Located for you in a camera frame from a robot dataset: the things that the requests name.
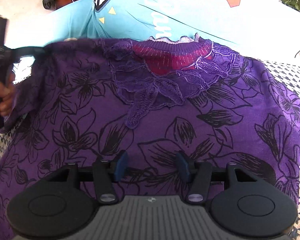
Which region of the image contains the person's left hand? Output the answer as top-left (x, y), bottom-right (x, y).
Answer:
top-left (0, 71), bottom-right (15, 116)

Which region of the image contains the purple floral garment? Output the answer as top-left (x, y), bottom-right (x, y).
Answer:
top-left (1, 37), bottom-right (298, 239)

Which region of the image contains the blue cartoon print sofa cover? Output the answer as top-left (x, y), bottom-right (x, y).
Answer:
top-left (7, 0), bottom-right (300, 61)

